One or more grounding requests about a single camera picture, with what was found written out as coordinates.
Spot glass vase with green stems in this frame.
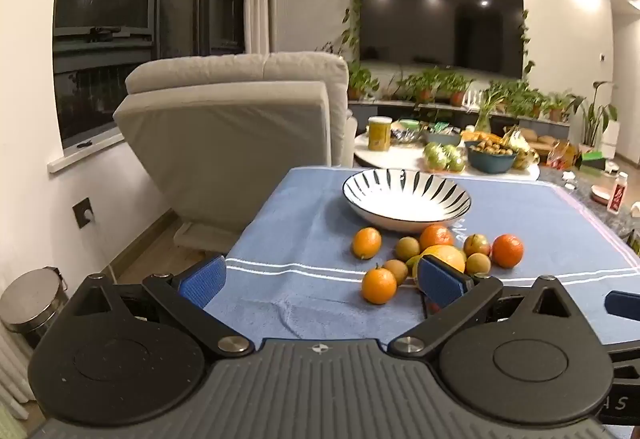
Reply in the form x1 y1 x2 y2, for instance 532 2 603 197
475 84 506 135

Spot dark marble table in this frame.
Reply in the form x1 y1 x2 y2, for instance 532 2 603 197
537 166 640 245

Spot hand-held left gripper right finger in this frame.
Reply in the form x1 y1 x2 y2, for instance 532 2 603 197
387 255 576 362

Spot yellow jar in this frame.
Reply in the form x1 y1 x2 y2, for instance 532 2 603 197
367 116 393 152

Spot green ivy vine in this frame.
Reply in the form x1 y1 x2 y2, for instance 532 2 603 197
342 0 536 80

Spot cardboard boxes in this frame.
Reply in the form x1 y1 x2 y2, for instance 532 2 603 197
520 129 571 155

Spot white appliance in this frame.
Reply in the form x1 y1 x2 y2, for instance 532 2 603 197
602 122 621 160

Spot wall-mounted television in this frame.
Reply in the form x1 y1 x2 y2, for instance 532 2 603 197
360 0 525 79

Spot golden foil bag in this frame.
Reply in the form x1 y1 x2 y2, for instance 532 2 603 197
502 126 541 170

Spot small teal bowl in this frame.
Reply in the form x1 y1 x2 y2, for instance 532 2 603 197
425 129 462 147

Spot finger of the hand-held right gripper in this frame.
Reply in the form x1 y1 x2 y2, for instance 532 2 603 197
604 290 640 323

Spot brown kiwi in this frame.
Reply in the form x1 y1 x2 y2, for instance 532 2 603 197
383 259 409 285
465 252 492 276
394 236 421 262

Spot potted green plant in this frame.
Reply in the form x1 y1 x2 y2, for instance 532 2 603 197
442 73 475 107
347 60 381 101
542 92 576 122
500 80 548 120
400 68 446 103

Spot bottle with red label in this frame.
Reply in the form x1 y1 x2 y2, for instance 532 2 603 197
607 172 629 211

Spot round white table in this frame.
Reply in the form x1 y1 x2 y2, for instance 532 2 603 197
353 132 542 181

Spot steel trash can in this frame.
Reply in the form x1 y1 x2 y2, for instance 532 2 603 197
0 265 69 335

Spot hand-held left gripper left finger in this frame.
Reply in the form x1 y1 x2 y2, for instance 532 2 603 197
70 255 254 356

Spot dark wall socket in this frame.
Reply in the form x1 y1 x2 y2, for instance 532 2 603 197
71 198 97 230

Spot large orange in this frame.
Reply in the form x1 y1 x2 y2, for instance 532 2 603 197
419 224 455 251
491 233 525 269

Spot red apple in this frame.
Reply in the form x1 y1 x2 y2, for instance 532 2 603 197
463 233 492 257

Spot striped ceramic bowl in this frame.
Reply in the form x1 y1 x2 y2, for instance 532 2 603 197
342 169 472 233

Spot small orange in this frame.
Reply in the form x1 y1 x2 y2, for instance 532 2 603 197
351 226 383 261
362 267 398 305

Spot grey television console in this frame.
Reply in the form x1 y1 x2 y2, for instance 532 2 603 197
347 98 571 127

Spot blue tablecloth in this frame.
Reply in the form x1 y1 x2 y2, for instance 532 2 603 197
205 166 640 360

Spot tall leafy floor plant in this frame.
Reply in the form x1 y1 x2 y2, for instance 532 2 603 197
575 80 618 155

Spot green box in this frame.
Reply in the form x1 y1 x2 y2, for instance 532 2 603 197
575 152 608 171

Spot beige armchair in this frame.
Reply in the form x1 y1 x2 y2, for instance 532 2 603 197
112 52 358 250

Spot white radiator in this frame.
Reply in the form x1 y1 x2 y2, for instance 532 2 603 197
0 324 36 420

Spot orange plastic bag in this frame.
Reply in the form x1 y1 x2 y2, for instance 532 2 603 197
545 142 576 170

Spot large yellow citrus fruit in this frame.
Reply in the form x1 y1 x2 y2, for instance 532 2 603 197
419 245 467 275

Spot pack of green apples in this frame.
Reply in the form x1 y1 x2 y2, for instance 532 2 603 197
422 142 468 172

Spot large teal bowl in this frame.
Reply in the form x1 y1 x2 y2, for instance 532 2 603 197
465 140 519 173

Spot pile of brown longans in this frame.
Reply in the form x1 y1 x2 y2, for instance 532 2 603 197
470 142 516 156

